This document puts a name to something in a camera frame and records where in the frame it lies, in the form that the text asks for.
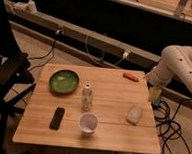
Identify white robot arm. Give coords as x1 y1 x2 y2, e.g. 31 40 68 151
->
145 45 192 102

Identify small clear plastic bottle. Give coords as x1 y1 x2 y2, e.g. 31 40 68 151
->
82 84 93 111

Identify blue object on floor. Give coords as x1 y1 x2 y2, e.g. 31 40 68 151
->
151 99 161 108

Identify orange marker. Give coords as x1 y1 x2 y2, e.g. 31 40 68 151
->
123 73 139 82

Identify white crumpled object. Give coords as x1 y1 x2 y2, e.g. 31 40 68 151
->
126 106 143 125

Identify wooden table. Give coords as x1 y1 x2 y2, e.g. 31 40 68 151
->
12 64 161 154

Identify green bowl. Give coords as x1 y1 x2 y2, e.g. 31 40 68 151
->
49 69 79 94

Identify black remote control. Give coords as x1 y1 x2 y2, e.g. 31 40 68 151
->
49 108 65 130

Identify black chair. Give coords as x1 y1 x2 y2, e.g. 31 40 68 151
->
0 53 36 154

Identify black floor cables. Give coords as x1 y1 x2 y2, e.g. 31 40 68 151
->
148 95 192 154

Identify metal rail beam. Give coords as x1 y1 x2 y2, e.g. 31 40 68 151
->
0 0 192 112

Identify white device on rail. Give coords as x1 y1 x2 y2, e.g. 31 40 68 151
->
13 0 38 13

